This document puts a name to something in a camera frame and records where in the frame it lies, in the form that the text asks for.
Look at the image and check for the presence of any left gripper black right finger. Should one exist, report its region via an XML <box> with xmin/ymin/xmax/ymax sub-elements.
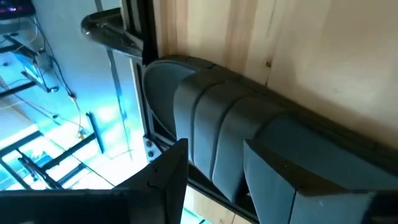
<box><xmin>243</xmin><ymin>139</ymin><xmax>398</xmax><ymax>224</ymax></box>

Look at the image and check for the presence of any dark device with purple lights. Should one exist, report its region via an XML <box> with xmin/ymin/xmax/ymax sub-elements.
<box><xmin>0</xmin><ymin>0</ymin><xmax>37</xmax><ymax>21</ymax></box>

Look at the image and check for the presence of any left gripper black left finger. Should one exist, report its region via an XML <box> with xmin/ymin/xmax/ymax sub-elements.
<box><xmin>0</xmin><ymin>138</ymin><xmax>190</xmax><ymax>224</ymax></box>

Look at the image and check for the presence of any silver frame bracket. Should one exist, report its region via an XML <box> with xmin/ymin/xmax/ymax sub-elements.
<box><xmin>142</xmin><ymin>136</ymin><xmax>164</xmax><ymax>163</ymax></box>

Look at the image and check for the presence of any black rubber slide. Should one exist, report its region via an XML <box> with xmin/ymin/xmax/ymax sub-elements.
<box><xmin>142</xmin><ymin>55</ymin><xmax>398</xmax><ymax>218</ymax></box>

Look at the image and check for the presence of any black aluminium table frame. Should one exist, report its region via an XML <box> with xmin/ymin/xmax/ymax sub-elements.
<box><xmin>80</xmin><ymin>0</ymin><xmax>261</xmax><ymax>224</ymax></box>

